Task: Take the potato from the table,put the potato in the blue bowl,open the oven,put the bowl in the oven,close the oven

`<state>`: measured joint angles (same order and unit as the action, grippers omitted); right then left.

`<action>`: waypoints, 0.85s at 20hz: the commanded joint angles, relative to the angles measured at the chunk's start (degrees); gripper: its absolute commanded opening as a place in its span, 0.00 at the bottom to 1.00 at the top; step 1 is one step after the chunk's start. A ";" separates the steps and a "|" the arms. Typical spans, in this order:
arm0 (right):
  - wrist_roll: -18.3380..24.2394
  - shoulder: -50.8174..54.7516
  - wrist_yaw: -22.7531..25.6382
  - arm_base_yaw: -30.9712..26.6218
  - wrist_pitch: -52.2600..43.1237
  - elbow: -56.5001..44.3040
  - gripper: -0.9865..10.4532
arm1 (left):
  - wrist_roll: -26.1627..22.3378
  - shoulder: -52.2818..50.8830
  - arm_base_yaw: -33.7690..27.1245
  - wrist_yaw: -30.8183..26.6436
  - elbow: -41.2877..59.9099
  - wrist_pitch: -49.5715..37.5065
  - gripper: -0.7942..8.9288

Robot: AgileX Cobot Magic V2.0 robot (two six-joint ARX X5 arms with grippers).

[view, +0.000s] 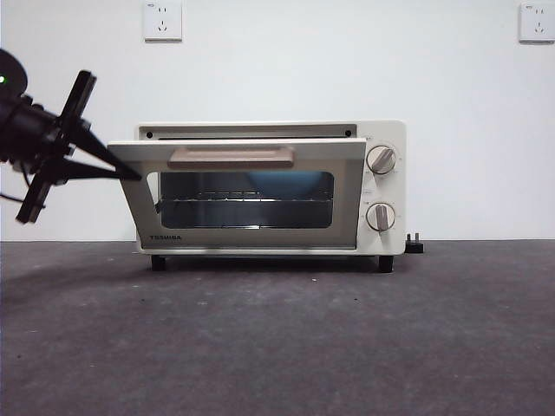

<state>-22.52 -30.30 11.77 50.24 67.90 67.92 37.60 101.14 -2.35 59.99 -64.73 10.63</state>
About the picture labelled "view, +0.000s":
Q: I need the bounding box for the black power plug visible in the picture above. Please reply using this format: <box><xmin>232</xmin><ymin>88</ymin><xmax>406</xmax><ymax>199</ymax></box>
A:
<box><xmin>405</xmin><ymin>232</ymin><xmax>426</xmax><ymax>255</ymax></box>

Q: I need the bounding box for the glass oven door with handle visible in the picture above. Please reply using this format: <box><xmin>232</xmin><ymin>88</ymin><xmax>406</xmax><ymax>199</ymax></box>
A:
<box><xmin>107</xmin><ymin>137</ymin><xmax>369</xmax><ymax>253</ymax></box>

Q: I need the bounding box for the cream Toshiba toaster oven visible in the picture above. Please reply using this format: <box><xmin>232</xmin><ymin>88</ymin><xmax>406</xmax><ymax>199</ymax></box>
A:
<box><xmin>134</xmin><ymin>120</ymin><xmax>408</xmax><ymax>273</ymax></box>

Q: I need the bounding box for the white wall socket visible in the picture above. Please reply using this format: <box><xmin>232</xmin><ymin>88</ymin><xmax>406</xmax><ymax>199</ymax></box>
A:
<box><xmin>519</xmin><ymin>3</ymin><xmax>555</xmax><ymax>44</ymax></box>
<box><xmin>144</xmin><ymin>2</ymin><xmax>183</xmax><ymax>43</ymax></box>

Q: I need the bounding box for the round beige timer knob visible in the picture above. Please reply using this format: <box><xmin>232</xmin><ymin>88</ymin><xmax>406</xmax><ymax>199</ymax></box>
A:
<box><xmin>366</xmin><ymin>202</ymin><xmax>396</xmax><ymax>232</ymax></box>

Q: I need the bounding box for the blue ribbed bowl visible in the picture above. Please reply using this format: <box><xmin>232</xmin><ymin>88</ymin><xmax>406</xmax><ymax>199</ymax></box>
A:
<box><xmin>249</xmin><ymin>171</ymin><xmax>322</xmax><ymax>195</ymax></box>

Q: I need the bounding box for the round beige temperature knob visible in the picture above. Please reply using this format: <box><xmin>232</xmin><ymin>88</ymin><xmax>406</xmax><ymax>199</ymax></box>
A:
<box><xmin>366</xmin><ymin>146</ymin><xmax>398</xmax><ymax>176</ymax></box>

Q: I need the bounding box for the metal wire oven rack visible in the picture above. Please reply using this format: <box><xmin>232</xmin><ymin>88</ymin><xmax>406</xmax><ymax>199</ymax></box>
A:
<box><xmin>155</xmin><ymin>197</ymin><xmax>326</xmax><ymax>205</ymax></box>

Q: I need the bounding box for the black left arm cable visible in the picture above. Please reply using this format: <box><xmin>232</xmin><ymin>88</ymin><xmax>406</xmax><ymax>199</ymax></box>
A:
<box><xmin>0</xmin><ymin>162</ymin><xmax>34</xmax><ymax>205</ymax></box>

